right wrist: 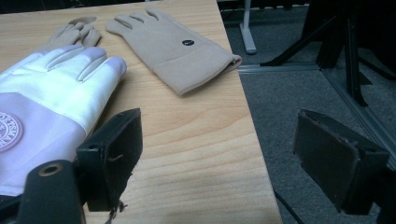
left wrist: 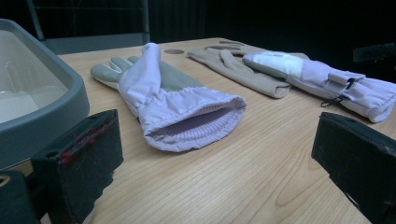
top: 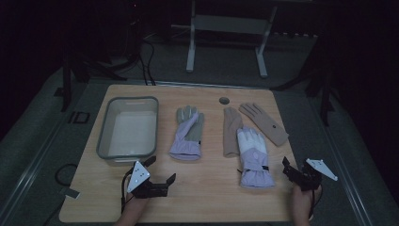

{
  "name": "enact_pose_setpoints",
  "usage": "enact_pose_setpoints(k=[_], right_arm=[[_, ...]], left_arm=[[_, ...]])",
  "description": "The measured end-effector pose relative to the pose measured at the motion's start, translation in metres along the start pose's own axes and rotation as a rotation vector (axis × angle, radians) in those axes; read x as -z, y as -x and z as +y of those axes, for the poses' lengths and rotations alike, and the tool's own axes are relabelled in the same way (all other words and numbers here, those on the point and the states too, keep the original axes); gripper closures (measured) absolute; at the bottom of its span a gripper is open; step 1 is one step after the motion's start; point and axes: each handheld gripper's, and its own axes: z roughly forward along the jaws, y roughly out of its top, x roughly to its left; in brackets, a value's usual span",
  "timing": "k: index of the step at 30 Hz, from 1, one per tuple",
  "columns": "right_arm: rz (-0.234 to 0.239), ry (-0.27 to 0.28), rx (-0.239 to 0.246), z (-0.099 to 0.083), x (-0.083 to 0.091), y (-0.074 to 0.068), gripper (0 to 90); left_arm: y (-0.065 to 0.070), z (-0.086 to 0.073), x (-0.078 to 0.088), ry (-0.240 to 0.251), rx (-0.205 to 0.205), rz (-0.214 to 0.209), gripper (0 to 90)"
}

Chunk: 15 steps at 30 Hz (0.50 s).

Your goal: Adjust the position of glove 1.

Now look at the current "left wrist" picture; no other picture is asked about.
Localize clear grey-rimmed plastic bin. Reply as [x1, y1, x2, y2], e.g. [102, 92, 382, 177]
[0, 18, 91, 171]

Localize beige knit glove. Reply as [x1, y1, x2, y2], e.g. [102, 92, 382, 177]
[186, 48, 292, 100]
[204, 39, 311, 60]

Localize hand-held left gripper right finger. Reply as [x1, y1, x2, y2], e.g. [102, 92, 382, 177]
[311, 111, 396, 224]

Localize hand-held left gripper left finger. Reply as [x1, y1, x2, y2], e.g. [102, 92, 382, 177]
[31, 108, 124, 224]

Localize lilac ski glove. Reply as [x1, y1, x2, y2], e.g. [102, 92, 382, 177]
[90, 42, 248, 153]
[242, 50, 396, 124]

